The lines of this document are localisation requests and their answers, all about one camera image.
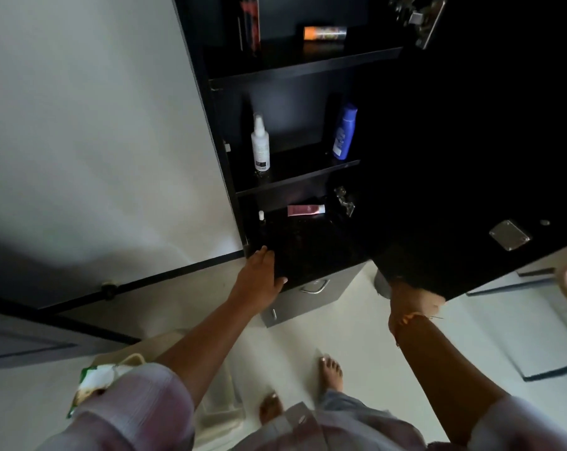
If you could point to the person's right hand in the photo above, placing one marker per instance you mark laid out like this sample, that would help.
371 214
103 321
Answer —
412 302

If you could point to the person's left hand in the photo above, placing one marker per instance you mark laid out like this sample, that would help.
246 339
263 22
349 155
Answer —
257 281

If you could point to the person's left thumb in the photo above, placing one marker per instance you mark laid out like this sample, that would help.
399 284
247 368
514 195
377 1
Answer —
279 281

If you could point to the black cabinet door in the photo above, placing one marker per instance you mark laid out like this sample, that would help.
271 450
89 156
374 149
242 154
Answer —
462 154

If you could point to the person's left forearm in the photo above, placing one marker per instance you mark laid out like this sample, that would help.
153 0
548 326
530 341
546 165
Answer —
203 345

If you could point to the person's right forearm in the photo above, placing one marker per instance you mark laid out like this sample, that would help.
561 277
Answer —
445 371

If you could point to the grey drawer unit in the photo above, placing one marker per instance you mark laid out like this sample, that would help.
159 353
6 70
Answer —
307 300

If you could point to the small dark bottle white cap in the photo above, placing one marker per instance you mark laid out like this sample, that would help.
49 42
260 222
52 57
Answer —
261 216

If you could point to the pink cream tube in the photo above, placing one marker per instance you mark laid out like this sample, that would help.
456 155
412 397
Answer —
304 210

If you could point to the small metal door hinge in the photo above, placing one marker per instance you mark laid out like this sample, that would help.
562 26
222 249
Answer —
345 200

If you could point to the person's right foot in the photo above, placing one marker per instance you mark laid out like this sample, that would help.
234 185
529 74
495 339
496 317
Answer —
331 373

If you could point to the person's foot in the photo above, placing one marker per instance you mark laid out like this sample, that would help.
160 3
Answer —
270 407
331 373

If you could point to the person's left foot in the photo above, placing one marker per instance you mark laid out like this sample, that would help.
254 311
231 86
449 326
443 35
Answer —
270 407

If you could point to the white spray bottle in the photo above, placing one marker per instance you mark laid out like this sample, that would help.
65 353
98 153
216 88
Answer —
260 147

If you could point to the beige tote bag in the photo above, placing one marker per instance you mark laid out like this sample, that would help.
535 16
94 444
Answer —
217 401

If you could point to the grey blue trousers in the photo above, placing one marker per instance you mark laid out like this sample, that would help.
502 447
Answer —
342 402

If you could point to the blue lotion bottle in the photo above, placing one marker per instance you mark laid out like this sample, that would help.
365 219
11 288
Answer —
345 132

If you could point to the black wooden cabinet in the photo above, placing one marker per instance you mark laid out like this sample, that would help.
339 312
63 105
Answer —
292 107

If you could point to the pink checked shirt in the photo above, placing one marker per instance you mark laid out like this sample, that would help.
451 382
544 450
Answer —
137 411

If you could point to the green and white packet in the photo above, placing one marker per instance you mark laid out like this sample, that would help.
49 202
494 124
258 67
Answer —
93 381

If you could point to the square metal plate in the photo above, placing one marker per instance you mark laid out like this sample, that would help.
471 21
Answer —
509 235

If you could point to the orange tube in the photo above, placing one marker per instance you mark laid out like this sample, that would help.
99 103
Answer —
324 32

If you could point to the white mat dark edge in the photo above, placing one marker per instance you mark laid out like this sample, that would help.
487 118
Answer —
528 331

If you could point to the black and red spray can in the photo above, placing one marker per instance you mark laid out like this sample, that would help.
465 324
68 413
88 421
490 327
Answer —
250 21

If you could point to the grey door panel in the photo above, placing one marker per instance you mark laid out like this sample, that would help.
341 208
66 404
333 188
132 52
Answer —
20 345

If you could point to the large metal door hinge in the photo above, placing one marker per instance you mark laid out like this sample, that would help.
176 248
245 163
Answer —
422 17

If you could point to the black wall pipe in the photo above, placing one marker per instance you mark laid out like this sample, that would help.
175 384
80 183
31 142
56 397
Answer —
137 282

